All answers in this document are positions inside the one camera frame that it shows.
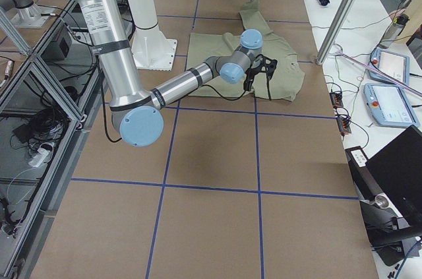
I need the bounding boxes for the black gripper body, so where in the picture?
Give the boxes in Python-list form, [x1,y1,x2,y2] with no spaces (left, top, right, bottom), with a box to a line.
[245,54,278,92]

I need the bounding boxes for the small electronics board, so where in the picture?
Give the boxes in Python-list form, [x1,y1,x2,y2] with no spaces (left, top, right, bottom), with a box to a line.
[329,92,344,108]
[336,114,351,137]

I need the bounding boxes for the black monitor stand device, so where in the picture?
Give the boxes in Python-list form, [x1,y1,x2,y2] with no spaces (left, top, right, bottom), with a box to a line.
[346,146,421,266]

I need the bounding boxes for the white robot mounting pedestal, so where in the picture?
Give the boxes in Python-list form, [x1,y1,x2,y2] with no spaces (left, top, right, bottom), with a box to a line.
[128,0,177,71]

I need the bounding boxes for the near blue teach pendant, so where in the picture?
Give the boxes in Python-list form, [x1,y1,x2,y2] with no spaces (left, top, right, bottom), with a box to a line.
[363,84,420,128]

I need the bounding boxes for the blue teach pendant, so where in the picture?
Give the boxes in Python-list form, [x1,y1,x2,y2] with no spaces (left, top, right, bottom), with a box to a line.
[363,84,420,128]
[368,47,409,85]

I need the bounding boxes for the far blue teach pendant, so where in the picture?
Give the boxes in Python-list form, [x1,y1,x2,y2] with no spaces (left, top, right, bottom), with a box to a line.
[368,47,409,85]

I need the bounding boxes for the black box under frame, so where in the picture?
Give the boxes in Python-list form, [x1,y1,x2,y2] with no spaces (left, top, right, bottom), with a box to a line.
[41,25,72,61]

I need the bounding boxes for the long grabber stick tool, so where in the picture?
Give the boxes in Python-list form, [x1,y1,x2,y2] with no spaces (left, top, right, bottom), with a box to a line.
[330,46,421,97]

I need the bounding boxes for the black laptop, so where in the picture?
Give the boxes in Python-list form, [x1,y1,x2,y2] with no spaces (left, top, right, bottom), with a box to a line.
[367,125,421,225]

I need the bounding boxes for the black cable bundle on floor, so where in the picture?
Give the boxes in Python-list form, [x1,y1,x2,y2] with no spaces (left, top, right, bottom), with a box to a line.
[11,107,72,151]

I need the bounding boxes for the third grey robot arm base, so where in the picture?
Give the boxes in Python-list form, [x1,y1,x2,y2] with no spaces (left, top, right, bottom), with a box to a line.
[1,0,53,28]

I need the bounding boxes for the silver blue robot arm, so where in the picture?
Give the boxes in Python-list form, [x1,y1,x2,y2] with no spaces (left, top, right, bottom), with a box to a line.
[73,0,276,147]

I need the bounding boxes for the olive green long-sleeve shirt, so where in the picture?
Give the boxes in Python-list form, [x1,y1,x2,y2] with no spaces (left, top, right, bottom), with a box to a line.
[185,1,306,104]

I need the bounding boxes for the aluminium frame post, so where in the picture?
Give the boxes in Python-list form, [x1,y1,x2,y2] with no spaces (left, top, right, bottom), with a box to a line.
[316,0,355,65]

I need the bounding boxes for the aluminium frame rail structure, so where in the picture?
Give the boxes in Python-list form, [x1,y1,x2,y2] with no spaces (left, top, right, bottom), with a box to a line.
[1,1,101,278]

